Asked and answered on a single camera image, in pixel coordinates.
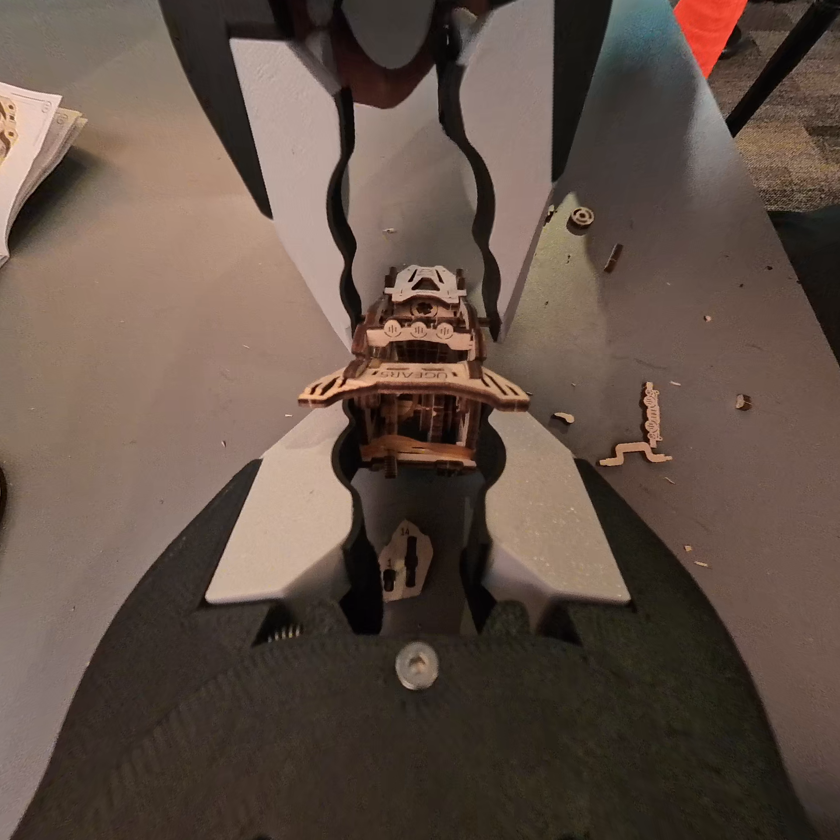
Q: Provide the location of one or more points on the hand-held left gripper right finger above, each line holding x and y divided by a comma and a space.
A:
558, 525

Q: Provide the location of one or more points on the person's right hand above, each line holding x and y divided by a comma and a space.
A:
394, 88

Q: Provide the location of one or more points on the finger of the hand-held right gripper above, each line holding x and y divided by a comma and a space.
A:
289, 131
518, 131

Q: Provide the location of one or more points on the zigzag wooden piece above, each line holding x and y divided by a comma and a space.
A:
633, 454

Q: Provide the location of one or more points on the small notched wooden block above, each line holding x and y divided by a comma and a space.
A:
613, 257

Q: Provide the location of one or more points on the wooden mechanical model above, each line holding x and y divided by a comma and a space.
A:
420, 377

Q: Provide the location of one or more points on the orange floor marker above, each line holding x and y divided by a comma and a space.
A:
712, 33

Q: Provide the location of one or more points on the black metal bar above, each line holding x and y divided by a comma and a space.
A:
781, 65

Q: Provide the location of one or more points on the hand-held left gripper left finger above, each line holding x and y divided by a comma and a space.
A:
282, 525

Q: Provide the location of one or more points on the open instruction booklet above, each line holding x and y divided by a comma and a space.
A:
33, 144

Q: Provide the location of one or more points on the small shield-shaped wooden plate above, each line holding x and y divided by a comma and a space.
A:
420, 544

